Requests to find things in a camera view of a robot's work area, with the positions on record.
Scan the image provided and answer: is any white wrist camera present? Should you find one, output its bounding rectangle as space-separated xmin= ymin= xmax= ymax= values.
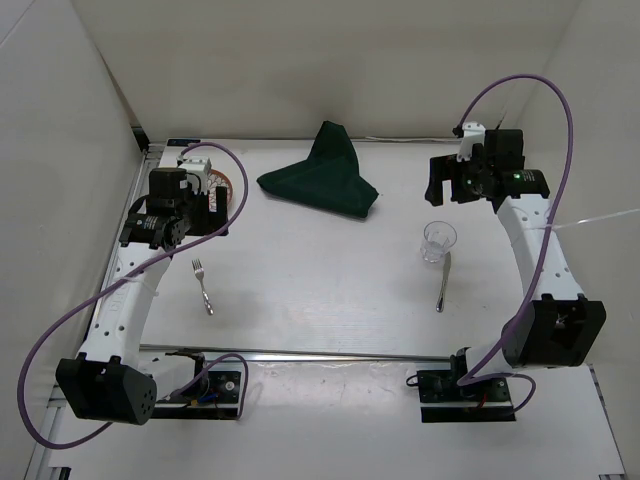
xmin=177 ymin=156 xmax=211 ymax=178
xmin=452 ymin=121 xmax=486 ymax=162

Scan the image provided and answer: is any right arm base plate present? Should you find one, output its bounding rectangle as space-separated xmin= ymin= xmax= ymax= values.
xmin=405 ymin=370 xmax=516 ymax=424

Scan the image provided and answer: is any white zip tie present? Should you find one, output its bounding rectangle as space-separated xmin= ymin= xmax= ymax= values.
xmin=539 ymin=208 xmax=640 ymax=231

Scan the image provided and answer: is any silver knife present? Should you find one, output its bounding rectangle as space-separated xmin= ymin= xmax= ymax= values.
xmin=436 ymin=252 xmax=452 ymax=313

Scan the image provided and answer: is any orange patterned plate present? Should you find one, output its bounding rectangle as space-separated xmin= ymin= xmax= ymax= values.
xmin=208 ymin=169 xmax=233 ymax=205

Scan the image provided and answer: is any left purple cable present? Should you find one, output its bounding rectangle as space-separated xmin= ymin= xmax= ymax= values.
xmin=18 ymin=141 xmax=250 ymax=449

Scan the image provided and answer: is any clear drinking glass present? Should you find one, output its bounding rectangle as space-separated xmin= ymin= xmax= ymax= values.
xmin=420 ymin=221 xmax=457 ymax=263

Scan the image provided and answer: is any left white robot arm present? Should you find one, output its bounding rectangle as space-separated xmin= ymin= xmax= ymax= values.
xmin=56 ymin=161 xmax=228 ymax=425

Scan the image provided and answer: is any silver fork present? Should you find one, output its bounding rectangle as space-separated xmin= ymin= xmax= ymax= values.
xmin=192 ymin=259 xmax=214 ymax=316

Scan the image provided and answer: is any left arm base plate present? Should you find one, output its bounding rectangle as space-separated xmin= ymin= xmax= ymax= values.
xmin=149 ymin=350 xmax=249 ymax=420

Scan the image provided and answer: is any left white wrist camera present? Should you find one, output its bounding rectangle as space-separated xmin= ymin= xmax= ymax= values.
xmin=177 ymin=156 xmax=211 ymax=178

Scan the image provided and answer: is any dark green cloth napkin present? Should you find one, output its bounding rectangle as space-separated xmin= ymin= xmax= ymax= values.
xmin=257 ymin=121 xmax=378 ymax=219

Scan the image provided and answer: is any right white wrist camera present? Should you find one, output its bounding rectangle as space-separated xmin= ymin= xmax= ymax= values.
xmin=452 ymin=121 xmax=486 ymax=162

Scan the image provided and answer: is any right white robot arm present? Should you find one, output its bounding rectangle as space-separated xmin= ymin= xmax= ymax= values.
xmin=425 ymin=122 xmax=606 ymax=400

